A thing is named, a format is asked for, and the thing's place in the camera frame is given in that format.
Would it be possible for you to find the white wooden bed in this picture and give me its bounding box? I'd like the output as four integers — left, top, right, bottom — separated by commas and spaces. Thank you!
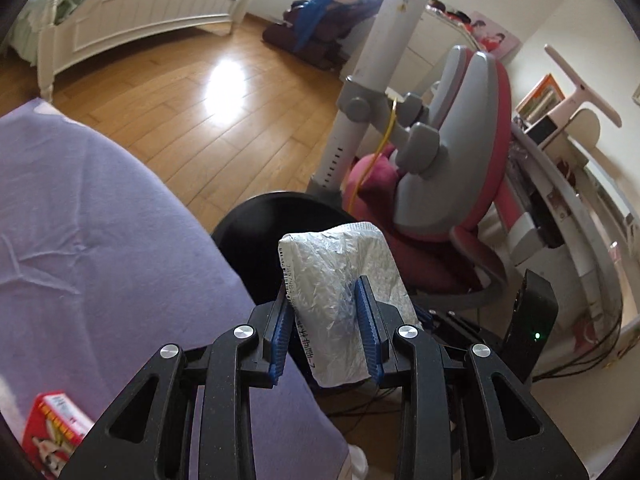
1, 0, 252, 101

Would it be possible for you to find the black round trash bin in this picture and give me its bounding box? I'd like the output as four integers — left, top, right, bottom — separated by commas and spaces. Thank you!
212, 191, 355, 304

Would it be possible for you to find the red milk carton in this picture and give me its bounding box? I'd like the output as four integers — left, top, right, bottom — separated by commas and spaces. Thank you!
22, 391, 94, 479

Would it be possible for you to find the pink desk lamp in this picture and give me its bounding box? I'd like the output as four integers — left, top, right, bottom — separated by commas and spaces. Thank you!
544, 44, 623, 130

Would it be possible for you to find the silver foil bag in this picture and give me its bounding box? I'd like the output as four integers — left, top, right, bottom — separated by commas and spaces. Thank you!
278, 222, 419, 388

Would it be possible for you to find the white pole stand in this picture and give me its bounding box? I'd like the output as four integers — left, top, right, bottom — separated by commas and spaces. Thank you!
307, 0, 427, 206

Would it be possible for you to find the framed red photo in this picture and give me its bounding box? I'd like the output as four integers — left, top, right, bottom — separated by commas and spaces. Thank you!
468, 11, 521, 58

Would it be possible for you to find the pink grey study chair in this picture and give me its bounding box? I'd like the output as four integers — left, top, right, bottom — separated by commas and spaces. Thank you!
342, 46, 512, 311

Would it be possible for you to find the yellow cable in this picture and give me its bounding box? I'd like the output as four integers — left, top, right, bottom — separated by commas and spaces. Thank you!
346, 96, 399, 214

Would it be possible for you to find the dark massage chair with clothes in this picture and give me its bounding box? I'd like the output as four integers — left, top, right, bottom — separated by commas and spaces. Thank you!
262, 0, 384, 70

